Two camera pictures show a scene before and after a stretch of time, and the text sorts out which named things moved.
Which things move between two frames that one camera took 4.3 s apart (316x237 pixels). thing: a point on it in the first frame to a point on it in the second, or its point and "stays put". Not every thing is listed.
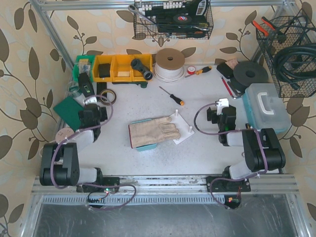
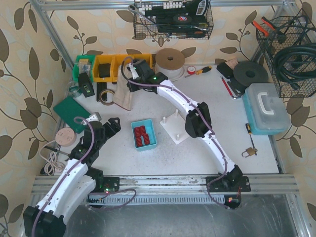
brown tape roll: [107, 103] stays put
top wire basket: [173, 19] stays put
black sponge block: [225, 70] stays put
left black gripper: [85, 85] to [108, 128]
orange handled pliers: [270, 26] stays put
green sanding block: [69, 110] stays put
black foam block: [104, 70] stays put
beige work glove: [152, 132] to [127, 74]
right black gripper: [211, 115] to [139, 66]
